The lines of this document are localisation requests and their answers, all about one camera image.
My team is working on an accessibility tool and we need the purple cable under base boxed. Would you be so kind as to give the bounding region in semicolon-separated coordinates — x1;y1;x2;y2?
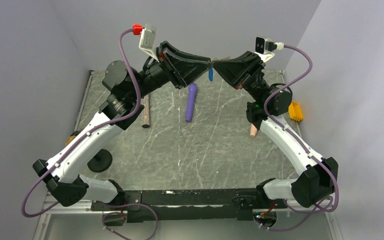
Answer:
101;202;160;240

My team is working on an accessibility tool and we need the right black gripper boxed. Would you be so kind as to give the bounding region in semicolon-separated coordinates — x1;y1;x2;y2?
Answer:
212;51;270;104

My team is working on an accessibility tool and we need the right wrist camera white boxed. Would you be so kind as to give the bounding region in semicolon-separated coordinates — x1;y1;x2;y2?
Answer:
254;37;285;63

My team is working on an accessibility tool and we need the beige peach stick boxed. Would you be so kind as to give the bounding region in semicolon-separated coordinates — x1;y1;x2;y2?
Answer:
249;124;258;138

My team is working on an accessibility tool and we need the glitter tube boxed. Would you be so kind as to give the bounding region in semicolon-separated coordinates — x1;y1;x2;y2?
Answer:
141;95;150;129

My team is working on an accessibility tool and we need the blue key tag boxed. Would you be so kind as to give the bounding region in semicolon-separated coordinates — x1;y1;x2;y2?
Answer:
208;68;214;82

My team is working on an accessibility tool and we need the yellow plastic bin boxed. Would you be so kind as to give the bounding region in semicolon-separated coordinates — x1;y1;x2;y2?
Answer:
288;101;304;122

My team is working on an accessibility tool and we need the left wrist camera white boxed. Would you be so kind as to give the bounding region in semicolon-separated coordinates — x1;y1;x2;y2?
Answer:
132;23;159;62

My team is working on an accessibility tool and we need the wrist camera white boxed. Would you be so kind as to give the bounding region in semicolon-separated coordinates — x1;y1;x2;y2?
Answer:
132;23;159;62
254;37;285;63

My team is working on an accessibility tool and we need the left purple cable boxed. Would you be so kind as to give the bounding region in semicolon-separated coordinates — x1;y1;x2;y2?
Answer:
21;28;143;219

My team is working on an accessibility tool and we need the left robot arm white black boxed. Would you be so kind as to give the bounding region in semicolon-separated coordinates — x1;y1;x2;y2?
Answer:
33;41;212;210

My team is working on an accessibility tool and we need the gold microphone on black stand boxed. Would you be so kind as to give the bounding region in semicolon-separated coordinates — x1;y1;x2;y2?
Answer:
65;131;114;173

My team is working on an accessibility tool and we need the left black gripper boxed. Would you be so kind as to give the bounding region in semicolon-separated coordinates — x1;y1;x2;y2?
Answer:
130;41;214;101

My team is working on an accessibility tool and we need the purple cylinder stick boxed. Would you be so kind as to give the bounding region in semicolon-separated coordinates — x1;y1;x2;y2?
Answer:
185;83;198;123

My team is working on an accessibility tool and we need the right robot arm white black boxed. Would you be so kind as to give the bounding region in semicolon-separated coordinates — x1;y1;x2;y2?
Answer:
212;51;338;212

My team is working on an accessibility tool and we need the black base frame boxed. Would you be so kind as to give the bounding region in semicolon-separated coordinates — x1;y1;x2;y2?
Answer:
91;188;286;223

